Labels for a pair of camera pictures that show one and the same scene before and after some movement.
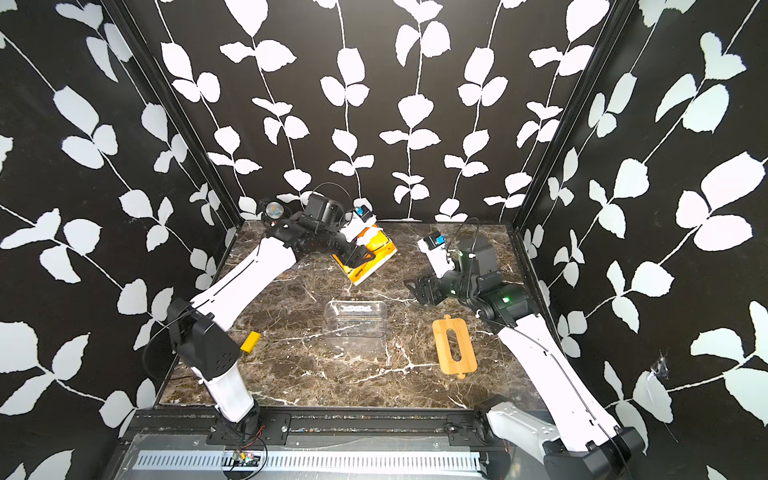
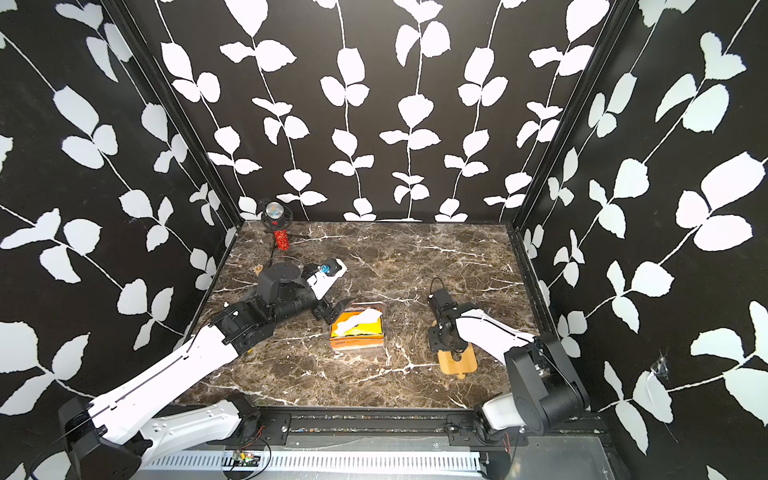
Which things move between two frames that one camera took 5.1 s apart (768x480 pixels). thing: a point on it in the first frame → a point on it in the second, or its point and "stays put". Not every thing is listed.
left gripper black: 354,256 → 323,310
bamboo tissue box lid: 447,366 stays put
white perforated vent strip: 212,462 stays put
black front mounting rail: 318,428 stays put
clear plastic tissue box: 355,328 stays put
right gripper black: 426,284 → 434,342
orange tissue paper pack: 374,240 → 357,329
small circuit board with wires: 243,459 stays put
